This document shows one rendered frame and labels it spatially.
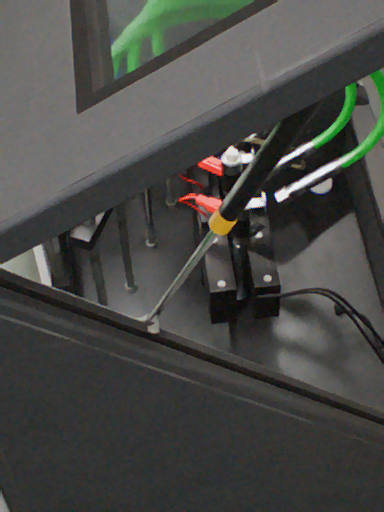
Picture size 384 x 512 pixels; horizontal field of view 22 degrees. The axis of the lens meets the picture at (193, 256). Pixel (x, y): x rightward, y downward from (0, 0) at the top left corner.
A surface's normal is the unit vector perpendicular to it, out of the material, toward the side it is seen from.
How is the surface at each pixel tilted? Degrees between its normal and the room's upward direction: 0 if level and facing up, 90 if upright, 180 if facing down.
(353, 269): 0
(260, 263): 0
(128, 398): 90
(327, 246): 0
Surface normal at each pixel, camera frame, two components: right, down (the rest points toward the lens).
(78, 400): 0.12, 0.79
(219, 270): -0.04, -0.61
